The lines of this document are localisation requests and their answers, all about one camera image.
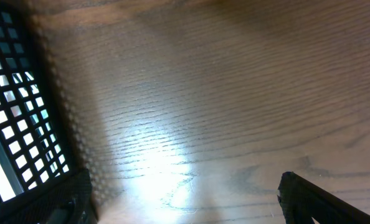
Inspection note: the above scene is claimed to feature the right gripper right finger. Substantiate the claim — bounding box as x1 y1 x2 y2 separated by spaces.
277 172 370 224

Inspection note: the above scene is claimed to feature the black plastic basket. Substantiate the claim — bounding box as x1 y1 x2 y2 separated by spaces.
0 1 76 203

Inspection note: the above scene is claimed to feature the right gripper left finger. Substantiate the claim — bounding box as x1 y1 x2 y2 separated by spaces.
0 169 97 224

